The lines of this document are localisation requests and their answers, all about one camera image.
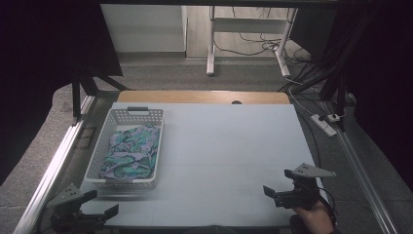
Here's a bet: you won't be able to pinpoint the person's right hand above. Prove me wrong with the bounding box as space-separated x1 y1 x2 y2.
291 200 335 234

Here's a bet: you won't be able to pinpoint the purple and teal patterned cloth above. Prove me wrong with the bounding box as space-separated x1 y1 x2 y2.
98 123 162 181

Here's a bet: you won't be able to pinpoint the white cable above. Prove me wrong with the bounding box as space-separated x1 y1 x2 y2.
286 77 318 118

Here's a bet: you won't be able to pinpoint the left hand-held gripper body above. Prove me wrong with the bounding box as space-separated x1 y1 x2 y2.
45 183 108 234

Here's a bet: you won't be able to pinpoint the white desk frame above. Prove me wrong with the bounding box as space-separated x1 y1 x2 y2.
206 5 299 78

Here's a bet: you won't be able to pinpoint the black curtain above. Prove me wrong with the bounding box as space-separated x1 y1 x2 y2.
324 0 413 193
0 0 124 186

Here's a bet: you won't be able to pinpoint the white table mat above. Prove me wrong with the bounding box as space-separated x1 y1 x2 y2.
79 101 325 228

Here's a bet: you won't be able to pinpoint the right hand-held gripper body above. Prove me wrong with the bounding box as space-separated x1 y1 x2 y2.
274 163 337 211

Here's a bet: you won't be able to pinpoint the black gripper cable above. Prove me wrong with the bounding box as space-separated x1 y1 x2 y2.
318 186 337 226

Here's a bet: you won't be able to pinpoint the black metal stand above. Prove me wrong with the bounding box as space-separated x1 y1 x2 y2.
279 48 350 131
71 69 131 123

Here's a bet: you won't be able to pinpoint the aluminium rail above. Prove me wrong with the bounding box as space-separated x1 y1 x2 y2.
13 94 96 234
324 100 398 234

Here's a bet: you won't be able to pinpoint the white perforated plastic basket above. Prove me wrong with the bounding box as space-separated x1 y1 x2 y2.
83 106 165 190

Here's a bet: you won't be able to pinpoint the black floor cables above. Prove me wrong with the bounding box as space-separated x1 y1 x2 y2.
212 6 315 67

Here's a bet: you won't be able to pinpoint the white power strip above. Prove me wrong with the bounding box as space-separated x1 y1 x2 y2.
310 113 338 137

